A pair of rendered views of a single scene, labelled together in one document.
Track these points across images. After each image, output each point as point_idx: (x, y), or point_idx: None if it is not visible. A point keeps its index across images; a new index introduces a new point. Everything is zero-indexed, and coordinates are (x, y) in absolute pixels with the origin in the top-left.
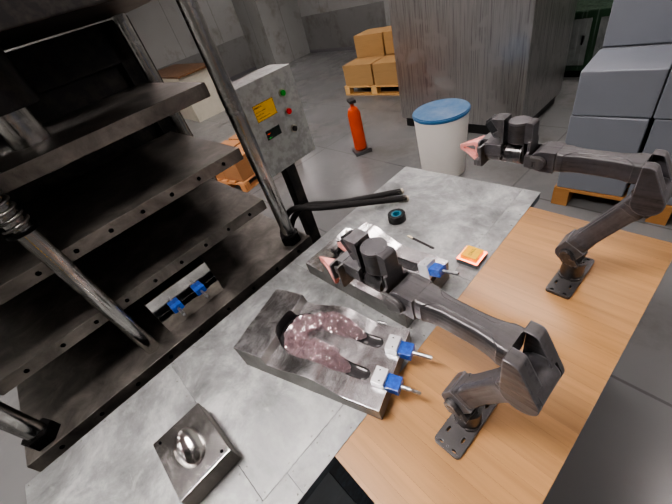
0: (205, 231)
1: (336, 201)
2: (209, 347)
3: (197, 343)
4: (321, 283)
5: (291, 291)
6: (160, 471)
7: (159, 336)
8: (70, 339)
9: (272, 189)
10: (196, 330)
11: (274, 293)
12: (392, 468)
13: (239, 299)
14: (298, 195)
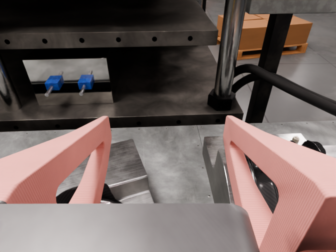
0: (131, 26)
1: (311, 93)
2: (32, 146)
3: (32, 133)
4: (202, 179)
5: (160, 157)
6: None
7: (29, 102)
8: None
9: (236, 18)
10: (53, 121)
11: (122, 142)
12: None
13: (116, 123)
14: (268, 62)
